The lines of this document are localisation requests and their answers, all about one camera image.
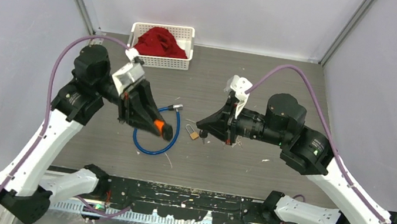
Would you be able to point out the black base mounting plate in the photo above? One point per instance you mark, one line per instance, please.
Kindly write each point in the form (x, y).
(181, 203)

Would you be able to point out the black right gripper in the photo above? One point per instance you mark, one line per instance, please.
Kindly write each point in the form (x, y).
(223, 124)

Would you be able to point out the white perforated plastic basket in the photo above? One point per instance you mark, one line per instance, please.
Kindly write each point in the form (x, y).
(184, 36)

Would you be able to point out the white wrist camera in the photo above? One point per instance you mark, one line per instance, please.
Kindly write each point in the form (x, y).
(127, 75)
(239, 85)

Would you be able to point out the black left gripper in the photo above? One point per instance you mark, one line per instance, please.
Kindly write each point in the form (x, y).
(137, 107)

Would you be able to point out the black headed key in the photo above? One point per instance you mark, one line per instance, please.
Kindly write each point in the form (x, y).
(203, 136)

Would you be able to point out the brass padlock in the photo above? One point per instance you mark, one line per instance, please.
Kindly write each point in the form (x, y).
(192, 133)

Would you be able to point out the orange black padlock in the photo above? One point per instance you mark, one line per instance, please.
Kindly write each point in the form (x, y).
(165, 129)

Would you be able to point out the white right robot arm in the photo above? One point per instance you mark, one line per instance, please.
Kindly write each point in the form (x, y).
(306, 151)

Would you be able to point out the red cloth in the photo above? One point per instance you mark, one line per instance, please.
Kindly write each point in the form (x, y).
(159, 42)

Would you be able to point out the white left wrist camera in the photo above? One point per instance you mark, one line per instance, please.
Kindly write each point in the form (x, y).
(127, 75)

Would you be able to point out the silver key bunch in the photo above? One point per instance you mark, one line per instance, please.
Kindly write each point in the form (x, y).
(239, 143)

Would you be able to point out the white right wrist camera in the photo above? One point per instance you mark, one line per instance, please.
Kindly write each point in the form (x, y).
(239, 85)

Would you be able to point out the blue cable lock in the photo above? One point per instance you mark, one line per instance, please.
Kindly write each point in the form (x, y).
(148, 146)

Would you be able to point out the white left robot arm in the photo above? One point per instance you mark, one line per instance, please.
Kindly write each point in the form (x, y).
(23, 191)

